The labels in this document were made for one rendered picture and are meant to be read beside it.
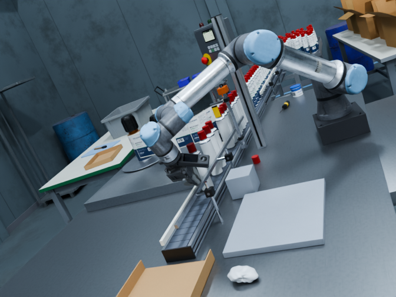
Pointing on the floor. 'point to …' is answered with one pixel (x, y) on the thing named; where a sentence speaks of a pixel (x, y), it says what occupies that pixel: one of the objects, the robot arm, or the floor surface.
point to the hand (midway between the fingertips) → (200, 182)
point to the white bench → (63, 182)
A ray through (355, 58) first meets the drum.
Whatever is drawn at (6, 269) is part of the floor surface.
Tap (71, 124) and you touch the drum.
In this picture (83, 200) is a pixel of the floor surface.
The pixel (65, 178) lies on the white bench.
